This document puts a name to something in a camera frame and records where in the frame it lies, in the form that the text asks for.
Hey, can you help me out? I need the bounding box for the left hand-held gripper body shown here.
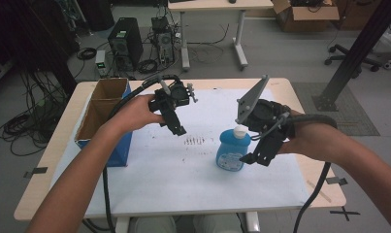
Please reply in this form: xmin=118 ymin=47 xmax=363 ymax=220
xmin=147 ymin=76 xmax=199 ymax=115

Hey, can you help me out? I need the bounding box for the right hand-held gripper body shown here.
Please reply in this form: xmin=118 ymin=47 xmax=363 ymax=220
xmin=235 ymin=75 xmax=296 ymax=143

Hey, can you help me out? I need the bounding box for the blue bottle with white cap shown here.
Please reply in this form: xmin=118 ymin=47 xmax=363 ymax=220
xmin=215 ymin=125 xmax=251 ymax=173

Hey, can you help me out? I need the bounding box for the blue cardboard box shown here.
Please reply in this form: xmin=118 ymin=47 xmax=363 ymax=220
xmin=74 ymin=77 xmax=133 ymax=168

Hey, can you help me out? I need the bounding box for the person's right hand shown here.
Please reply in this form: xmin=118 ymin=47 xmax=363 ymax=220
xmin=278 ymin=110 xmax=323 ymax=160

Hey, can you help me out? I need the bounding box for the person's left hand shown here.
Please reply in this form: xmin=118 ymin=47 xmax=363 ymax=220
xmin=109 ymin=94 xmax=167 ymax=134

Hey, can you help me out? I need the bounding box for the open computer case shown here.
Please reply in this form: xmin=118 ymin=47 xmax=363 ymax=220
xmin=150 ymin=16 xmax=177 ymax=66

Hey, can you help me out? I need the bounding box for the white paper sheet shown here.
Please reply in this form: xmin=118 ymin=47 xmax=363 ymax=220
xmin=50 ymin=88 xmax=313 ymax=218

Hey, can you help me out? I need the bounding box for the black computer tower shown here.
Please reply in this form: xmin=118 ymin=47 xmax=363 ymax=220
xmin=107 ymin=17 xmax=145 ymax=72

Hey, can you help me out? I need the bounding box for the black tape strip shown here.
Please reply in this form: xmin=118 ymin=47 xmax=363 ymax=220
xmin=325 ymin=176 xmax=348 ymax=186
xmin=22 ymin=166 xmax=49 ymax=179

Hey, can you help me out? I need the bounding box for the white table leg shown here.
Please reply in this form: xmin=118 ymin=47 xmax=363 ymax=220
xmin=114 ymin=216 xmax=131 ymax=233
xmin=245 ymin=211 xmax=261 ymax=233

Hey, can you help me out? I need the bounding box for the white power supply unit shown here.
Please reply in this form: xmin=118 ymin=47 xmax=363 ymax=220
xmin=95 ymin=50 xmax=109 ymax=78

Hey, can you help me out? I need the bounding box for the grey floor mat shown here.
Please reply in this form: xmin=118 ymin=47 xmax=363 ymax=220
xmin=291 ymin=82 xmax=381 ymax=137

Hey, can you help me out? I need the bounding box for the person's right leg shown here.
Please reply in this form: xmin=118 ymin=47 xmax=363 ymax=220
xmin=192 ymin=214 xmax=244 ymax=233

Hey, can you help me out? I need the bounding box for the person's leg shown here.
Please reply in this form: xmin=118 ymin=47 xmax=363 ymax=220
xmin=192 ymin=214 xmax=244 ymax=233
xmin=128 ymin=216 xmax=179 ymax=233

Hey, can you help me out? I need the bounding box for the white background table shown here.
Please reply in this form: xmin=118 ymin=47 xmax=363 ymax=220
xmin=167 ymin=0 xmax=275 ymax=72

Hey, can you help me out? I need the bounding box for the black tape cross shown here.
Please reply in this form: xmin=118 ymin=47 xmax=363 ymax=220
xmin=329 ymin=207 xmax=361 ymax=222

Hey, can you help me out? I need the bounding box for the black office chair base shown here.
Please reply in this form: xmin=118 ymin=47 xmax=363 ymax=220
xmin=324 ymin=43 xmax=381 ymax=73

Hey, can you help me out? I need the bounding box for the person's left leg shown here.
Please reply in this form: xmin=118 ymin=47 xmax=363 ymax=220
xmin=128 ymin=216 xmax=179 ymax=233

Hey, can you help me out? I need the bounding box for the black metal stand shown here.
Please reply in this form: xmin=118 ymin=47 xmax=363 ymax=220
xmin=312 ymin=0 xmax=391 ymax=113

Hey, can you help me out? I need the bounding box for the open brown cardboard box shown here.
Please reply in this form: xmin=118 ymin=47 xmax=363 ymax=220
xmin=272 ymin=0 xmax=341 ymax=33

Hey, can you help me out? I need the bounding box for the black curtain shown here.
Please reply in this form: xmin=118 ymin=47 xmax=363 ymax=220
xmin=0 ymin=0 xmax=80 ymax=97

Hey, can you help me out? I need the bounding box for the thin grey gripper cable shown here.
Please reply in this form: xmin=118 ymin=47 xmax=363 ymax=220
xmin=250 ymin=111 xmax=291 ymax=141

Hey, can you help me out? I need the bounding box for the coiled black cable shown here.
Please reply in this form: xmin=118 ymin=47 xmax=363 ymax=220
xmin=137 ymin=58 xmax=159 ymax=75
xmin=76 ymin=47 xmax=98 ymax=61

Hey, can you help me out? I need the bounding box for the loose black floor cable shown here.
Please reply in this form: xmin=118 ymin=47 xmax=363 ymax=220
xmin=186 ymin=23 xmax=231 ymax=65

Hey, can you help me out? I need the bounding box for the thick black right gripper cable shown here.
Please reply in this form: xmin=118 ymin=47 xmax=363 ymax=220
xmin=291 ymin=113 xmax=339 ymax=233

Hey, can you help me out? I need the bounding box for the thick black gripper cable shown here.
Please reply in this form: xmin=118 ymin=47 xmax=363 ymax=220
xmin=291 ymin=113 xmax=339 ymax=233
xmin=101 ymin=75 xmax=181 ymax=233

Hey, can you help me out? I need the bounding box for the thick black left gripper cable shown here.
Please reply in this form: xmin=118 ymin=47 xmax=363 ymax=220
xmin=101 ymin=75 xmax=181 ymax=233

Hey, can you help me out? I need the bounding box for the tangle of black floor cables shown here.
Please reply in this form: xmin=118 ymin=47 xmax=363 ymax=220
xmin=0 ymin=69 xmax=70 ymax=157

